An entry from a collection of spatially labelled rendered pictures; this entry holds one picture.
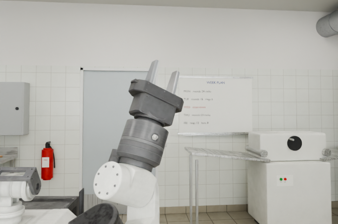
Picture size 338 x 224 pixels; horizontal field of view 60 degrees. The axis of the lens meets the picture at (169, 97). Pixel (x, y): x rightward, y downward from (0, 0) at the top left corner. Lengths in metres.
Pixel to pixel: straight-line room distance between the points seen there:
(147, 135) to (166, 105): 0.08
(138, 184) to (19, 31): 4.22
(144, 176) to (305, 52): 4.57
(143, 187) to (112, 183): 0.07
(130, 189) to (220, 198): 4.06
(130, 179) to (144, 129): 0.09
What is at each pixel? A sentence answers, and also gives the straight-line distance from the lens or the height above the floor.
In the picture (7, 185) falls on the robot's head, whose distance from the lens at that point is 0.77.
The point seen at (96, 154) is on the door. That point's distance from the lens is 4.34.
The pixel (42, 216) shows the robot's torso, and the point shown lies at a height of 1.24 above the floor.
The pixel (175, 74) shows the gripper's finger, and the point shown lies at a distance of 0.64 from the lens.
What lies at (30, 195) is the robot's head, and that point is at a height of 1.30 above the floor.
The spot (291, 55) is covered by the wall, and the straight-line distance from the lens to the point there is 4.88.
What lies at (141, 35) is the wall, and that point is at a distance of 4.35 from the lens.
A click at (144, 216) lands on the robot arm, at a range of 0.59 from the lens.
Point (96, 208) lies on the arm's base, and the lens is 0.77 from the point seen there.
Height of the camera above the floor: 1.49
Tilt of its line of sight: 2 degrees up
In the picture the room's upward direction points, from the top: straight up
